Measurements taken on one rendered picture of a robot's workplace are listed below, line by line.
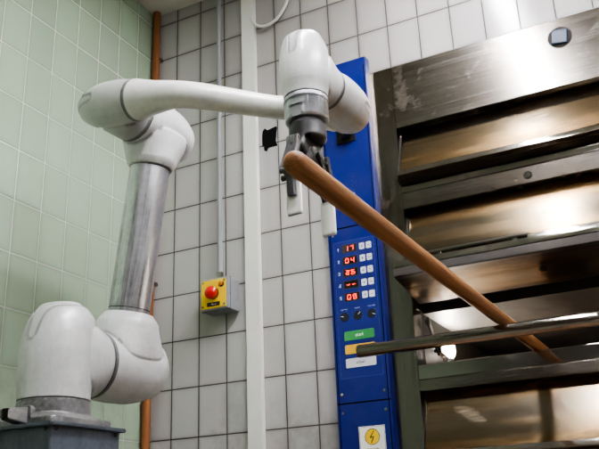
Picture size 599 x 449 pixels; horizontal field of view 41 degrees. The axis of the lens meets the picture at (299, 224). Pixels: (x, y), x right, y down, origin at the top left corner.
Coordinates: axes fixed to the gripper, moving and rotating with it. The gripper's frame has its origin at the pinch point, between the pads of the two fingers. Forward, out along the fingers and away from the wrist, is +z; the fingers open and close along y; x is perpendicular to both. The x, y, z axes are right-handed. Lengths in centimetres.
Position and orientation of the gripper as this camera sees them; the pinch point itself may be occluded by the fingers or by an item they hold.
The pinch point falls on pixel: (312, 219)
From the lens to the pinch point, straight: 154.5
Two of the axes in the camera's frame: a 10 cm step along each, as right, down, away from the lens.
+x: 8.7, -2.1, -4.4
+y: -4.9, -2.9, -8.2
